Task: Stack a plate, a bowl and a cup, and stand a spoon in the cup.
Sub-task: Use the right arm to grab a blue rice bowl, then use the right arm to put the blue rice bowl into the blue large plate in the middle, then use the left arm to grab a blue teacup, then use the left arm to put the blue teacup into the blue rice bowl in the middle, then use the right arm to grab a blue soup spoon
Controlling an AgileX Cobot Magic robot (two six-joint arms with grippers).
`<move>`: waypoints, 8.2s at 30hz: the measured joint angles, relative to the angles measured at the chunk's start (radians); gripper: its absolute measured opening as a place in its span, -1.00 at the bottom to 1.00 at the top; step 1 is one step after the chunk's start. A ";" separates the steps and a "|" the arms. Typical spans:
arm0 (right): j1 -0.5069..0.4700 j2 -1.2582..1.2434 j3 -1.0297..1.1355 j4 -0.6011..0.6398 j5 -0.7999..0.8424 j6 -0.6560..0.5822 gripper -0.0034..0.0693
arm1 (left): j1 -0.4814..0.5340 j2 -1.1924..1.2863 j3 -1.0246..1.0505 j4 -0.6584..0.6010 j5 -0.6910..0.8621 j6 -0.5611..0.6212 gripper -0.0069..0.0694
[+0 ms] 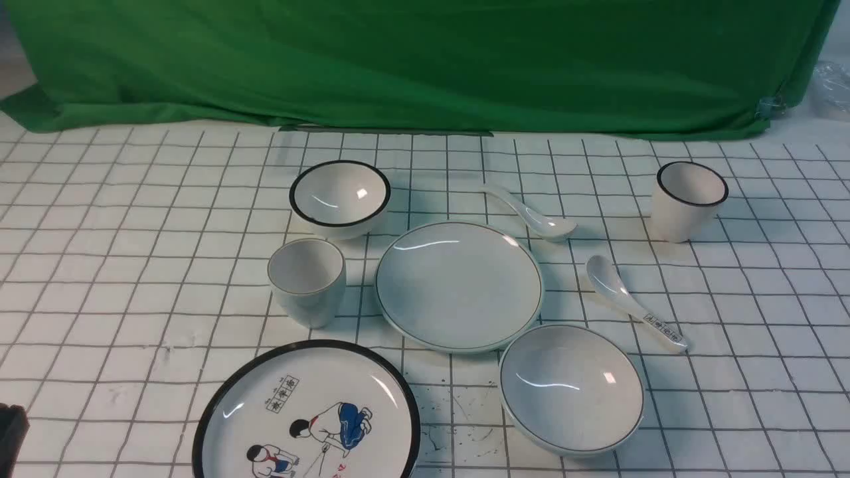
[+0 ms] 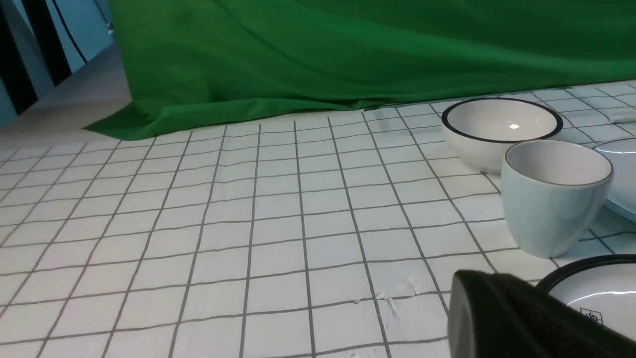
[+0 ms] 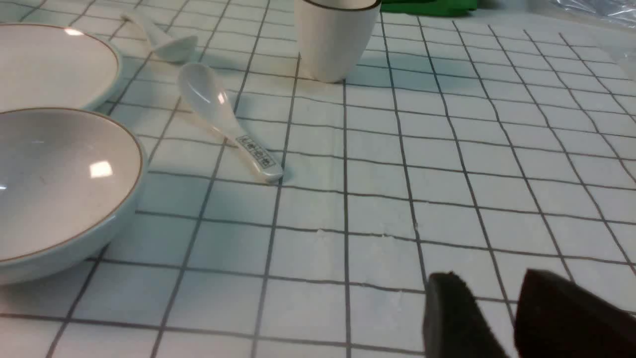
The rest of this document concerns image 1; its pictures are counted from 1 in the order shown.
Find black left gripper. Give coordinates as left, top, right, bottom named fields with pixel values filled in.
left=0, top=404, right=29, bottom=478

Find pale blue cup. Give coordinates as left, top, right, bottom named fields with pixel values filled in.
left=267, top=237, right=347, bottom=329

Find pale blue bowl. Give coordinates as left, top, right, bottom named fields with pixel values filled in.
left=498, top=323, right=646, bottom=457

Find plain white ceramic spoon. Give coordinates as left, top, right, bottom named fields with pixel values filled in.
left=477, top=184, right=578, bottom=242

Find white plate with cartoon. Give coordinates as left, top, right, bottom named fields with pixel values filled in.
left=191, top=339, right=421, bottom=477

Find white bowl black rim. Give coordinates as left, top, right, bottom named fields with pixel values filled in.
left=289, top=160, right=392, bottom=241

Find pale blue flat plate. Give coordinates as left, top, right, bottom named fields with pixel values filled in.
left=375, top=221, right=545, bottom=354

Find white spoon with characters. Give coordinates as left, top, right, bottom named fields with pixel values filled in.
left=585, top=255, right=689, bottom=354

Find white cup black rim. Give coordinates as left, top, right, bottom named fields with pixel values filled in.
left=650, top=161, right=729, bottom=243

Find green backdrop cloth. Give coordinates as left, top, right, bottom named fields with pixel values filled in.
left=2, top=1, right=840, bottom=141

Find blue binder clip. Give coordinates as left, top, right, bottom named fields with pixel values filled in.
left=756, top=95, right=788, bottom=120

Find clear plastic bag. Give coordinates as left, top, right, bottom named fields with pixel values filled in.
left=811, top=61, right=849, bottom=122

